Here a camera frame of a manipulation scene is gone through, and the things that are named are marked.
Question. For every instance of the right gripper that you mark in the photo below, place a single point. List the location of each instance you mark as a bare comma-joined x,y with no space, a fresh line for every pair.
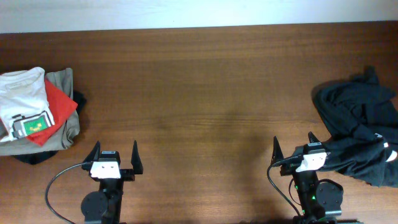
288,168

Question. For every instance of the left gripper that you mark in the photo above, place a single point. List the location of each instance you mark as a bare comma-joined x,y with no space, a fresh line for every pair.
129,173

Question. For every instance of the dark green t-shirt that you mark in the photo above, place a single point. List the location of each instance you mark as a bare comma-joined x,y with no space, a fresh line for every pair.
362,121

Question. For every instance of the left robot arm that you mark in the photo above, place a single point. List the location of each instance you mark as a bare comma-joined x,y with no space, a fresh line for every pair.
104,205

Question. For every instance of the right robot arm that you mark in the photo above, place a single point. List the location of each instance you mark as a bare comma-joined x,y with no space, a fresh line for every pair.
320,199

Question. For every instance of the black folded garment bottom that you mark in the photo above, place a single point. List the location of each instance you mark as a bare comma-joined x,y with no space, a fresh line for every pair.
39,157

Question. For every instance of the red folded t-shirt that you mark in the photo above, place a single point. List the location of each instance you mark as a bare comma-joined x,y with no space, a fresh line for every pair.
61,107

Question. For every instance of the beige folded t-shirt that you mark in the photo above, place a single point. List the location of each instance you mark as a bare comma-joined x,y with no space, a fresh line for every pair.
63,137

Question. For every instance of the white t-shirt with print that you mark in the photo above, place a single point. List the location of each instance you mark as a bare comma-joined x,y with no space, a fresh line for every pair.
24,105

